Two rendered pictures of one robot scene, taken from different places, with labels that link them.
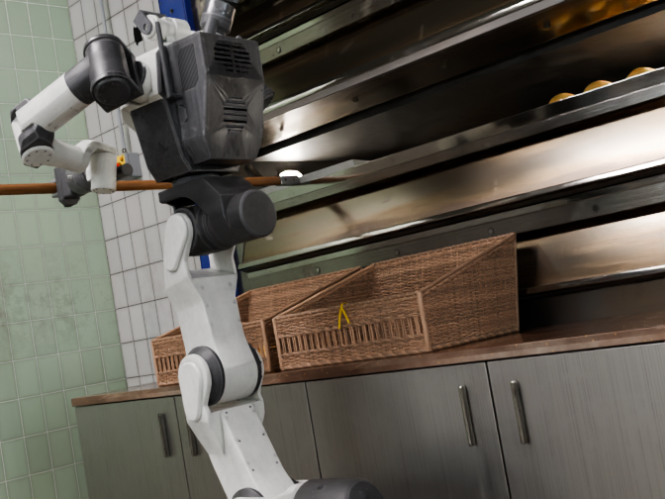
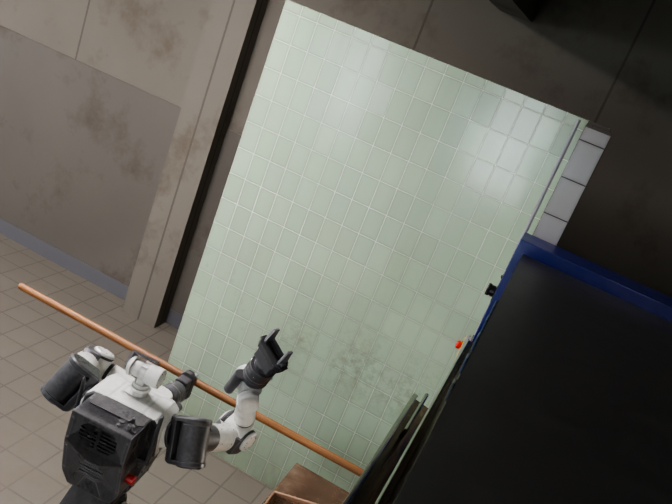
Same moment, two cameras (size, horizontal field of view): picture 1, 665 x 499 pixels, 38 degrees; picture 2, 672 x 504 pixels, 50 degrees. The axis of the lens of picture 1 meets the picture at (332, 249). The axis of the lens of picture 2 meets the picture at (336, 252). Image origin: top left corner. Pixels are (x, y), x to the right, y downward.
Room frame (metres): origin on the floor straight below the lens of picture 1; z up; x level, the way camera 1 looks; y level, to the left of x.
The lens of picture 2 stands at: (1.77, -1.57, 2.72)
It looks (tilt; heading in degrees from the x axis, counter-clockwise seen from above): 18 degrees down; 60
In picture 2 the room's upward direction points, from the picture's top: 21 degrees clockwise
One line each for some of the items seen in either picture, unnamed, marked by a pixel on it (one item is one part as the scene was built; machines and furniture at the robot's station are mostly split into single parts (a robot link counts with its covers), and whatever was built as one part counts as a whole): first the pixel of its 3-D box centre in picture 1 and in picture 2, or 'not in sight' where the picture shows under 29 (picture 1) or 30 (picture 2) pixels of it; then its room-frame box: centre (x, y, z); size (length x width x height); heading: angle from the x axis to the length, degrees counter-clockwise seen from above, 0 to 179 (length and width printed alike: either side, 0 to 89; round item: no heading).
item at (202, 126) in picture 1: (195, 107); (117, 436); (2.34, 0.27, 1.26); 0.34 x 0.30 x 0.36; 142
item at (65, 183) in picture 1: (75, 179); (178, 389); (2.63, 0.66, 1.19); 0.12 x 0.10 x 0.13; 46
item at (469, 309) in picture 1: (397, 301); not in sight; (2.76, -0.16, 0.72); 0.56 x 0.49 x 0.28; 46
